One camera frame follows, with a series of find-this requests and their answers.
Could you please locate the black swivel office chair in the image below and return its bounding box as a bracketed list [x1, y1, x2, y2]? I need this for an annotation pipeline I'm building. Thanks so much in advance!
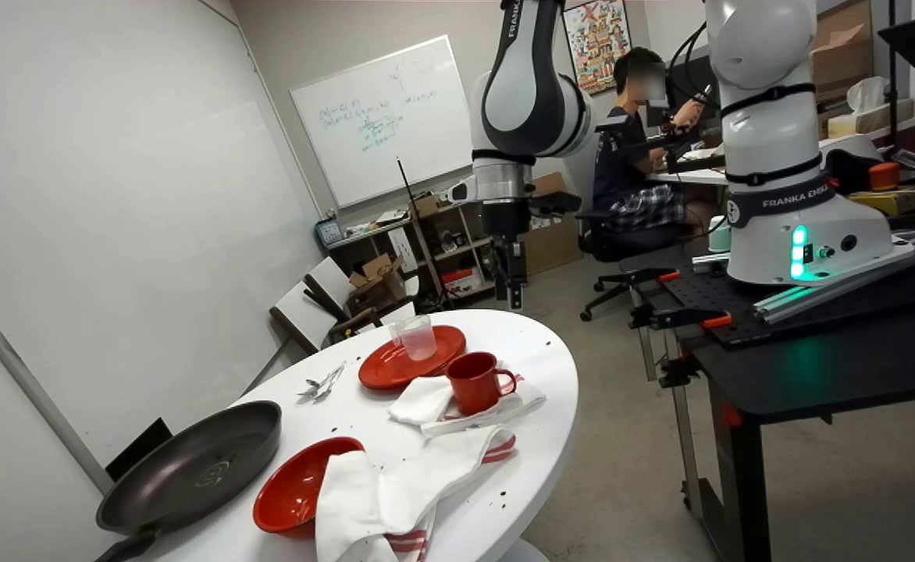
[574, 206, 686, 323]

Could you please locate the seated person dark hair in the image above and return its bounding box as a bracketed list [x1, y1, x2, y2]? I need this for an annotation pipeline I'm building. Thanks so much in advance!
[591, 43, 718, 237]

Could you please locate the black frying pan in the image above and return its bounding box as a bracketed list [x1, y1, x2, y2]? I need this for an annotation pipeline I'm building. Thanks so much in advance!
[93, 400, 284, 562]

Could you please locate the red bowl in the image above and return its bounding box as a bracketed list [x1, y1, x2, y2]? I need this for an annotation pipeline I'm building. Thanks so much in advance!
[251, 433, 368, 537]

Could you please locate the clear plastic cup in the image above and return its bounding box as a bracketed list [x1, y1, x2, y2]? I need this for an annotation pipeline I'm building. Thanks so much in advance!
[391, 316, 442, 365]

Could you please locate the whiteboard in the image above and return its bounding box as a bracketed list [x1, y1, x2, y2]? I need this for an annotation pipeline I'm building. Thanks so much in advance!
[290, 31, 479, 212]

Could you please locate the wooden folding chair white seat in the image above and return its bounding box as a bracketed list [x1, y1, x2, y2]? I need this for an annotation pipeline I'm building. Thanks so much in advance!
[269, 252, 419, 353]

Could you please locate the red mug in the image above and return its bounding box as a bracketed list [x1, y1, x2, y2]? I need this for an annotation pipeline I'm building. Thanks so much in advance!
[445, 349, 523, 419]

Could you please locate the red plate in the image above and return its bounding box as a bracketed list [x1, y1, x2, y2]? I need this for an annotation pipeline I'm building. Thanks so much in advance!
[357, 320, 471, 396]

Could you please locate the orange cup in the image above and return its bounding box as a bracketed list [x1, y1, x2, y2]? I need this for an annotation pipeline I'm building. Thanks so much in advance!
[870, 160, 905, 192]

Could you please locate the small cardboard box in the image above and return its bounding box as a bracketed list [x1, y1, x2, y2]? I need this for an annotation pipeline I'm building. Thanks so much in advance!
[350, 252, 411, 307]

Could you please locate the large white red-striped towel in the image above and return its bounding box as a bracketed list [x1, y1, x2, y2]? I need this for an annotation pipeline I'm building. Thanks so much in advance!
[313, 421, 523, 562]

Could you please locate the black box by wall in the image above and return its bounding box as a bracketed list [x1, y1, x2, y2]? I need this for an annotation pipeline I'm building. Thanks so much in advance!
[104, 416, 175, 482]

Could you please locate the aluminium rail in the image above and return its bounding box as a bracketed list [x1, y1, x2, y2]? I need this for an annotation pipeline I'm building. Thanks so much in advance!
[750, 226, 915, 323]

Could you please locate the black desk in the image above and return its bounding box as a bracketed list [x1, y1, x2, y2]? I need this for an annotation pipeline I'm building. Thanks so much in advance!
[630, 242, 915, 562]

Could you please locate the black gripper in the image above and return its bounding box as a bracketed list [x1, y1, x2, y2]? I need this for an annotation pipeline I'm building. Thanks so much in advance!
[487, 226, 531, 313]

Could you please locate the colourful wall poster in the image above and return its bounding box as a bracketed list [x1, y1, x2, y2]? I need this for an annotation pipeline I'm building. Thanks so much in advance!
[563, 0, 639, 98]

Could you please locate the wooden shelf unit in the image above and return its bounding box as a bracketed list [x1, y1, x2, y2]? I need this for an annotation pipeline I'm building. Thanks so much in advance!
[396, 152, 500, 309]

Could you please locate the grey wall conduit strip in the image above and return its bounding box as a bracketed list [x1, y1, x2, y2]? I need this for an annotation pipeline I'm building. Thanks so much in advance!
[0, 271, 117, 496]

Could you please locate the large cardboard box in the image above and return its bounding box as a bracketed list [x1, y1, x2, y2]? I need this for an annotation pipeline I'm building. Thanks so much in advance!
[523, 167, 587, 277]

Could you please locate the black orange bar clamp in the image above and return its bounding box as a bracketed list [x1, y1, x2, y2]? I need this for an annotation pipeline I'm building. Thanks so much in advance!
[626, 262, 692, 329]
[655, 307, 739, 394]

